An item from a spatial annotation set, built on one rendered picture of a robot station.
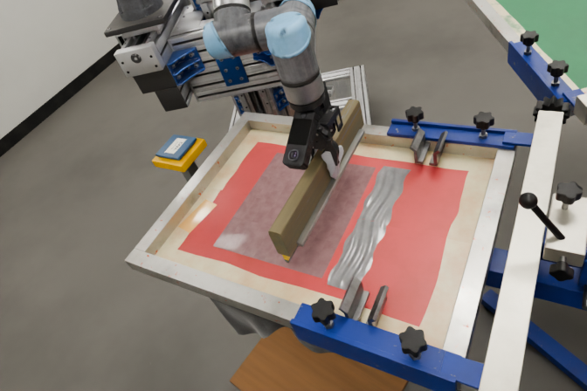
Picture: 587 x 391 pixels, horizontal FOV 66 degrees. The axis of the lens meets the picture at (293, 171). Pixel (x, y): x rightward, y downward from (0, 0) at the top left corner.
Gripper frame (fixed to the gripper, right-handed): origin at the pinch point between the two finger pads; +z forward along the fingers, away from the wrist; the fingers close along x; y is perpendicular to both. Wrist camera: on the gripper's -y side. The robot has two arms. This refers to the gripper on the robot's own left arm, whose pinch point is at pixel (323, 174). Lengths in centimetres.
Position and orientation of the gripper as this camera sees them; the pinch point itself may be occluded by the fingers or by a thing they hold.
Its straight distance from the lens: 98.5
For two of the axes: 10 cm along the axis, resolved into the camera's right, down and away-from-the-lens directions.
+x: -8.6, -1.5, 4.9
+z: 2.6, 7.0, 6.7
